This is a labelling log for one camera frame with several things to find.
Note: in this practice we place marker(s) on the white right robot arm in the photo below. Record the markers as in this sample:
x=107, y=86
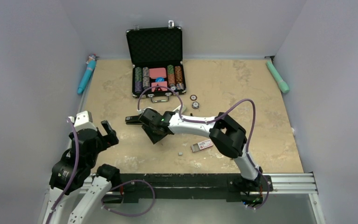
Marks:
x=227, y=135

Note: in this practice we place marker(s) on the blue marker pen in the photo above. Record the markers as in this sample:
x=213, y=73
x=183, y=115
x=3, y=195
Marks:
x=91, y=64

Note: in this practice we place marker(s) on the green marker pen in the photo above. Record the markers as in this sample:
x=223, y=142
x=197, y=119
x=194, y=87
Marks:
x=282, y=85

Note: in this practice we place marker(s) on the grey loose poker chip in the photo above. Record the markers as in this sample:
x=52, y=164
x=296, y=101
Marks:
x=195, y=105

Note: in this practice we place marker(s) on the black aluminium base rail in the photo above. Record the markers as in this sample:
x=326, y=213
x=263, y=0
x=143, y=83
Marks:
x=227, y=187

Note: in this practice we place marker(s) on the upper loose poker chip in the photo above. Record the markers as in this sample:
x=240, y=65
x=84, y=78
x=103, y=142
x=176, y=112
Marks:
x=193, y=97

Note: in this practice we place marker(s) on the black poker chip case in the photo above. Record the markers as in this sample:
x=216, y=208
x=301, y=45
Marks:
x=157, y=61

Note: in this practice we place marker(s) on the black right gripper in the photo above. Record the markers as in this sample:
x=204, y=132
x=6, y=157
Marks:
x=154, y=138

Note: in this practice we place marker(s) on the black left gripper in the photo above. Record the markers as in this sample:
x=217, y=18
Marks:
x=110, y=139

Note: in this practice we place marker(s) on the black stapler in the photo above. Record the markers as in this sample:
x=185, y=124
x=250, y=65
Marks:
x=133, y=120

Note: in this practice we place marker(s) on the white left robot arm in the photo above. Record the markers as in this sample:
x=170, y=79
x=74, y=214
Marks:
x=74, y=167

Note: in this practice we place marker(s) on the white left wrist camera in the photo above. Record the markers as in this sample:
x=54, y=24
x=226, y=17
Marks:
x=82, y=120

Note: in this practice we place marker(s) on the red white staple box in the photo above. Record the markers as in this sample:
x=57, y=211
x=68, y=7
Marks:
x=201, y=145

